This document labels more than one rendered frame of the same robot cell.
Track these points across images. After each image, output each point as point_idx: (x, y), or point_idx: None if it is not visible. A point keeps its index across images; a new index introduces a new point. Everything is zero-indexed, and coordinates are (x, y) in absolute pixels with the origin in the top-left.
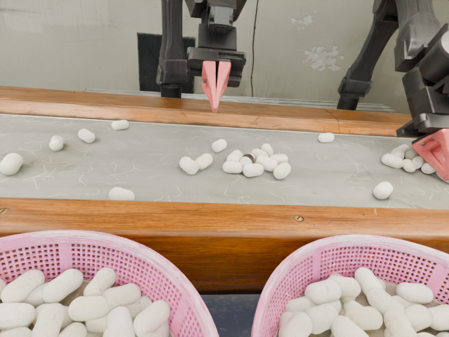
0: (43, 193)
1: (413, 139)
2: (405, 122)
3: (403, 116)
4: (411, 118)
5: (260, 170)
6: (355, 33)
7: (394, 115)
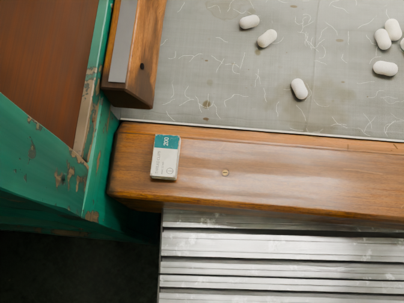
0: None
1: (394, 139)
2: (403, 163)
3: (383, 196)
4: (371, 190)
5: None
6: None
7: (400, 202)
